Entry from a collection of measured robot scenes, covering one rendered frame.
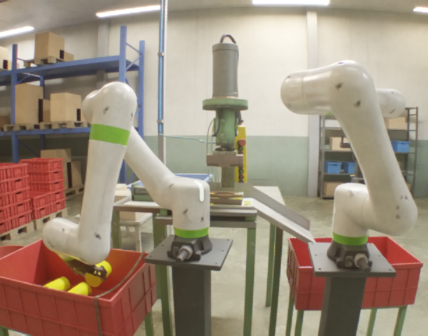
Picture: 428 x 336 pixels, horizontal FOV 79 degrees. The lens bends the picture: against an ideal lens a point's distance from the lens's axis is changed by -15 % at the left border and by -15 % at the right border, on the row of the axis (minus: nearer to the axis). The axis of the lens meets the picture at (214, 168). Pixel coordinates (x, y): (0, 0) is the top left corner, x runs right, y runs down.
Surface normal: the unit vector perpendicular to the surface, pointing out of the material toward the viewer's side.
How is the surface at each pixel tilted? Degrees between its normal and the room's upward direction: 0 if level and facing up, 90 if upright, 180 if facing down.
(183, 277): 90
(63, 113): 90
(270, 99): 90
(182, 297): 90
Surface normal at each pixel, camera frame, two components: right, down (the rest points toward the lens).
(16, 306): -0.16, 0.11
